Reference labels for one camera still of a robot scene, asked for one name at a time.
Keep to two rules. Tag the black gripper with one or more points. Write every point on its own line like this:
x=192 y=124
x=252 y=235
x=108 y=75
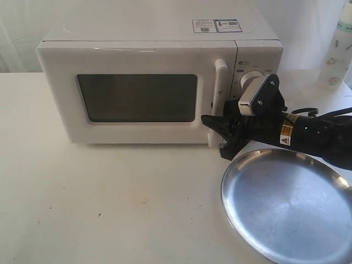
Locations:
x=265 y=126

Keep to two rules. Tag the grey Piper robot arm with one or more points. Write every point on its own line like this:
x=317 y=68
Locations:
x=327 y=136

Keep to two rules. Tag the white microwave oven body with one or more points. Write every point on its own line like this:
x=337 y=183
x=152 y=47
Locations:
x=106 y=21

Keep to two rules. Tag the white printed paper label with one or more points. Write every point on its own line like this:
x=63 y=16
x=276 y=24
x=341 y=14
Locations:
x=216 y=26

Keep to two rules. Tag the upper white control knob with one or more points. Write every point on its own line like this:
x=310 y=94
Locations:
x=248 y=77

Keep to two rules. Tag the round stainless steel tray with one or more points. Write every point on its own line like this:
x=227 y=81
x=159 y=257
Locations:
x=289 y=207

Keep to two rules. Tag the white patterned bottle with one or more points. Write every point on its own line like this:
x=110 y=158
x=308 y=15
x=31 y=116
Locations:
x=338 y=57

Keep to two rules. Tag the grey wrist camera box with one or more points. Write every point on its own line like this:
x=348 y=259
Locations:
x=246 y=102

